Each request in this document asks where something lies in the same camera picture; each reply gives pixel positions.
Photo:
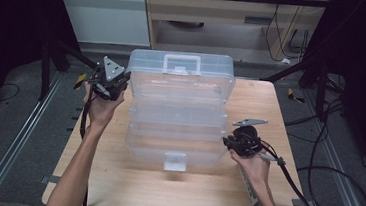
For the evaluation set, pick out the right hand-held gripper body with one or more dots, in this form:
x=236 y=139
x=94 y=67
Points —
x=248 y=142

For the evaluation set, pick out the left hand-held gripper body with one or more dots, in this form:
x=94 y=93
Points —
x=110 y=76

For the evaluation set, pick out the clear plastic storage box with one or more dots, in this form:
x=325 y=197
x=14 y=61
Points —
x=176 y=115

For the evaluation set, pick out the person's right hand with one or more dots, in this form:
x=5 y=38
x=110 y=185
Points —
x=255 y=171

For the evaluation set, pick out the person's left hand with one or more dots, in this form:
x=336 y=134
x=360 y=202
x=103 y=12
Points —
x=101 y=111

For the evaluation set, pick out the yellow black floor tape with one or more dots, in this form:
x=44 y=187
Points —
x=294 y=96
x=80 y=80

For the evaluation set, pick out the black metal stand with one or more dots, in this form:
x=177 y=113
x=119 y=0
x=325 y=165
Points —
x=321 y=91
x=44 y=71

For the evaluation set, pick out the grey tape piece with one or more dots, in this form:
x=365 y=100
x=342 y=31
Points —
x=51 y=179
x=302 y=203

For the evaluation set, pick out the white plug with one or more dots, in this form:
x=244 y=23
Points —
x=285 y=61

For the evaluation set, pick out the light wooden desk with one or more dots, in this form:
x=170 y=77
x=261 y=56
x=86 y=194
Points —
x=212 y=10

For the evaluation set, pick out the aluminium floor rail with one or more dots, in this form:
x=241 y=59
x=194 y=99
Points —
x=346 y=197
x=16 y=145

